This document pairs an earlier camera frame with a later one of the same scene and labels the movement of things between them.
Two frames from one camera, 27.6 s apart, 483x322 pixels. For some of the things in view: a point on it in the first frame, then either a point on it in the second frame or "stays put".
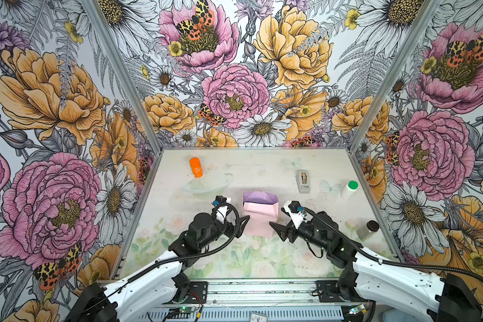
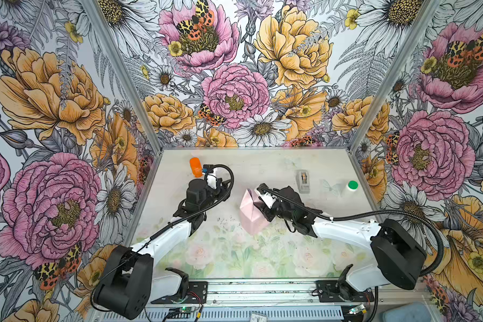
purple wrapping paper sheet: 262,208 stays put
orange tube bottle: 196,167 stays put
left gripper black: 241,227 to 223,190
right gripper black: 290,230 to 265,206
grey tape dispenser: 302,180 stays put
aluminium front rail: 267,292 stays put
